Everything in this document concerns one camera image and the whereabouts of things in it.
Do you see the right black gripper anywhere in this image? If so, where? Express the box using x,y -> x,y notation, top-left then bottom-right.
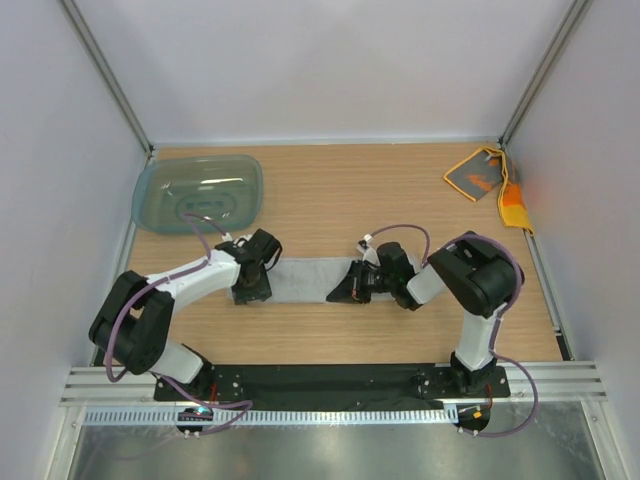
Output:
328,259 -> 396,304

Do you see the grey panda towel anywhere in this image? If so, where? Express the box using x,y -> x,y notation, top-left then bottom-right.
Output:
227,252 -> 424,306

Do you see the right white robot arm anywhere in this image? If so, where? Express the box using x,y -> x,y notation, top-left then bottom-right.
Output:
326,231 -> 525,396

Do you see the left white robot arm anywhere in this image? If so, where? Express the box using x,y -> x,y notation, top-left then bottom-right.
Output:
88,229 -> 283,400

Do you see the teal plastic container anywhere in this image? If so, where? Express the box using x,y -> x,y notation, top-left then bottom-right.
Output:
131,154 -> 264,235

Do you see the grey orange towel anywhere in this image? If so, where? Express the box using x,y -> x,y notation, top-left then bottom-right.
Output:
443,147 -> 534,235

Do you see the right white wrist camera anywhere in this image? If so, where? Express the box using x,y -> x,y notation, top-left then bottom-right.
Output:
356,234 -> 380,266

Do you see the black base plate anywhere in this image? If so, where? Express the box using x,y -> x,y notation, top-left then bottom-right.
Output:
154,362 -> 511,409

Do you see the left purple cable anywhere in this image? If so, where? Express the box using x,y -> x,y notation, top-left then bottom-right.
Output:
104,213 -> 254,439

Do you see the white slotted cable duct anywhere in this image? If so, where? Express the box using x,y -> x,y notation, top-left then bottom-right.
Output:
83,405 -> 458,427

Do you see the aluminium rail frame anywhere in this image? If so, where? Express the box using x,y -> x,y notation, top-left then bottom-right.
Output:
59,0 -> 640,480

